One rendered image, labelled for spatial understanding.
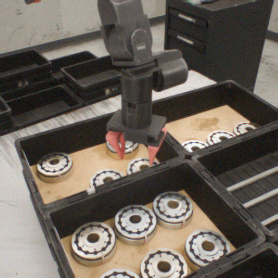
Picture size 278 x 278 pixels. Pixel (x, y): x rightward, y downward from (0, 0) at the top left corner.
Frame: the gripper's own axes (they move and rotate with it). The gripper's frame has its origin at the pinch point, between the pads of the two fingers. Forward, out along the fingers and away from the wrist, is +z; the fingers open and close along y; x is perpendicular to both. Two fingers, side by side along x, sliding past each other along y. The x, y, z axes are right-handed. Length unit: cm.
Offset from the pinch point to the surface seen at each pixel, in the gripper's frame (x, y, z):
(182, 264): 8.0, -13.1, 20.4
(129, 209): -3.1, 3.2, 20.1
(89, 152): -23.7, 24.0, 22.8
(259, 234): 0.7, -27.4, 13.2
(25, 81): -109, 111, 52
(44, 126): -48, 57, 35
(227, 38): -177, -3, 35
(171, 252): 6.0, -10.1, 20.0
